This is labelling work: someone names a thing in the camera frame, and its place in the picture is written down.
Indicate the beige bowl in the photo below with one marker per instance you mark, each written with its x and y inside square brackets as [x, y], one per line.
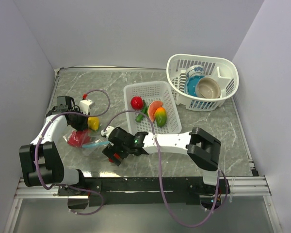
[208, 88]

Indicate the orange red fake fruit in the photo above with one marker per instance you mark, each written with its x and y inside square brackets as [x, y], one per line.
[114, 159]

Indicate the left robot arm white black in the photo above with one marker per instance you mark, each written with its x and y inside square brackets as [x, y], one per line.
[40, 160]

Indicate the green fake pepper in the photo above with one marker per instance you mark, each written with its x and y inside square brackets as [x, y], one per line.
[142, 112]

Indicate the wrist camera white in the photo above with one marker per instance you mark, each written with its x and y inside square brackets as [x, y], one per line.
[86, 105]
[106, 132]

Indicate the fake watermelon slice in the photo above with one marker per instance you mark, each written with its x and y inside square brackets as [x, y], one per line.
[151, 109]

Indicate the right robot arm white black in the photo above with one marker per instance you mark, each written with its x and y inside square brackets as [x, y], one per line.
[203, 148]

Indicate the blue plate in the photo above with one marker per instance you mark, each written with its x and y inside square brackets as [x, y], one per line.
[191, 84]

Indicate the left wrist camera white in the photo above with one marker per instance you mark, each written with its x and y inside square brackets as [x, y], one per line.
[86, 105]

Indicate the red fake pepper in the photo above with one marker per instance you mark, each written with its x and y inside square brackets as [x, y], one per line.
[137, 103]

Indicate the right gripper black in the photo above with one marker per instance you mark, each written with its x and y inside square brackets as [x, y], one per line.
[111, 149]

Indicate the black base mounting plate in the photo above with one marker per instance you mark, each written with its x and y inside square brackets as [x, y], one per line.
[141, 190]

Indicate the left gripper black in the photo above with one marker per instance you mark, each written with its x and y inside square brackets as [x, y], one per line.
[83, 125]

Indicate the yellow fake fruit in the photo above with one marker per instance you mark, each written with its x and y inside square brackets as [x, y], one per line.
[93, 123]

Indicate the white dish rack basket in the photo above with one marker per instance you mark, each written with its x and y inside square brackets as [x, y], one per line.
[221, 70]

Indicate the aluminium rail frame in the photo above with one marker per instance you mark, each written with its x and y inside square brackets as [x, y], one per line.
[239, 186]

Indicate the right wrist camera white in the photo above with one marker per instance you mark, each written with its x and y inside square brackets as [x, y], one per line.
[106, 132]

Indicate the blue white patterned cup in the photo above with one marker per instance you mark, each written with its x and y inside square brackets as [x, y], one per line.
[196, 70]

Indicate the clear zip top bag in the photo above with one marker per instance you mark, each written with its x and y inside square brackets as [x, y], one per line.
[95, 146]

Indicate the orange green fake mango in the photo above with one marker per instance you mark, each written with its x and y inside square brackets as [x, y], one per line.
[160, 117]

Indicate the white perforated flat basket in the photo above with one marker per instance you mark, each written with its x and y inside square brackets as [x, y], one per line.
[149, 92]

